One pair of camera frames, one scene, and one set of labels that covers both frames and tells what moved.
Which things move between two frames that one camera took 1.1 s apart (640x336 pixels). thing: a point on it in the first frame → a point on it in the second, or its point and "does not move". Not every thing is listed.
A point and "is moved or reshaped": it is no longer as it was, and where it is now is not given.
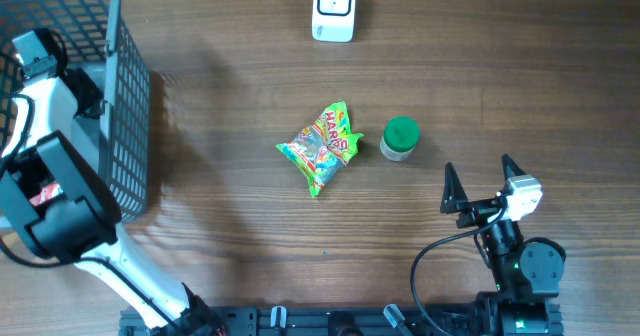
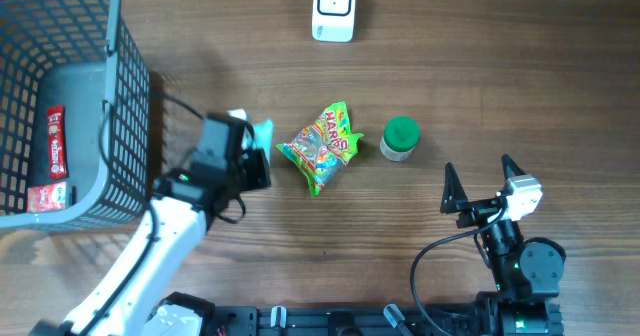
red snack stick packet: (48, 193) is moved or reshaped
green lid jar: (401, 135) does not move
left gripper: (92, 89) → (262, 176)
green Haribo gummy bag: (321, 150) does not move
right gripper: (455, 200) does not move
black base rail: (328, 321) does not move
